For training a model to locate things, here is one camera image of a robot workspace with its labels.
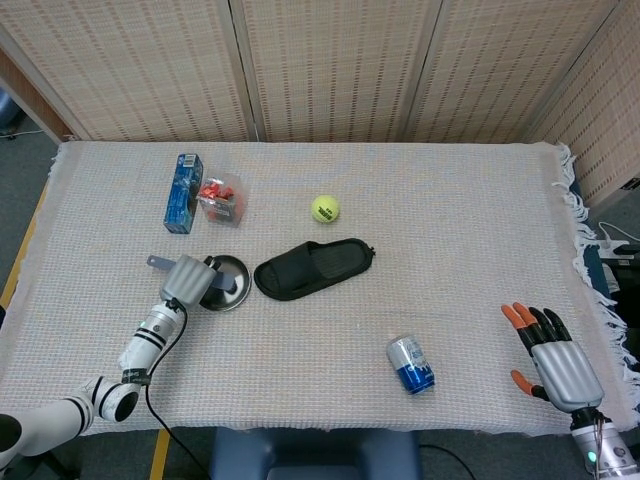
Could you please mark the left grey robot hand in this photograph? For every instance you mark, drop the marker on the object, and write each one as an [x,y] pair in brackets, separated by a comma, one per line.
[187,280]

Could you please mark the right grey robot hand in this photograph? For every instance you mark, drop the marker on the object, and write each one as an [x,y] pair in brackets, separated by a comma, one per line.
[567,370]

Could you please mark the grey brush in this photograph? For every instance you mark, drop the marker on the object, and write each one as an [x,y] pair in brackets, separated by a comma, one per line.
[227,281]

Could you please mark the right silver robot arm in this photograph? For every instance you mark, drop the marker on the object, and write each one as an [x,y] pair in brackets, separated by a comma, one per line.
[607,447]

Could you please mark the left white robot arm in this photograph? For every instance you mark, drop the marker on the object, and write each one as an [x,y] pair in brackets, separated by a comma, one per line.
[145,340]

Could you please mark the round steel plate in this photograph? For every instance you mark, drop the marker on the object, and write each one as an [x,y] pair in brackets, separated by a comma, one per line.
[232,297]

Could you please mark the clear bag red black items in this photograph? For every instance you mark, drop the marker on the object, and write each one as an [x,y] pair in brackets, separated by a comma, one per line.
[222,202]

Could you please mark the blue cardboard box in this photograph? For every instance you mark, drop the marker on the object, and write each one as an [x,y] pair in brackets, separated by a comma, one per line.
[182,195]

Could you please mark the black slide sandal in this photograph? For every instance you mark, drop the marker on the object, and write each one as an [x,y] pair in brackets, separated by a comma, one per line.
[310,267]

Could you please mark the yellow tennis ball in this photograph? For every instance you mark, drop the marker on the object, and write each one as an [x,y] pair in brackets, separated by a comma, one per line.
[326,208]

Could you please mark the blue and silver can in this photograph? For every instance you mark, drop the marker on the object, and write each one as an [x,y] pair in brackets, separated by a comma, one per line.
[411,367]

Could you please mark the beige woven tablecloth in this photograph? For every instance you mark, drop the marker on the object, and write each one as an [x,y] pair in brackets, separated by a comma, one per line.
[350,320]

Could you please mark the woven bamboo folding screen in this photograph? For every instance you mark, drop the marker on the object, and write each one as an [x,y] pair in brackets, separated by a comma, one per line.
[325,65]

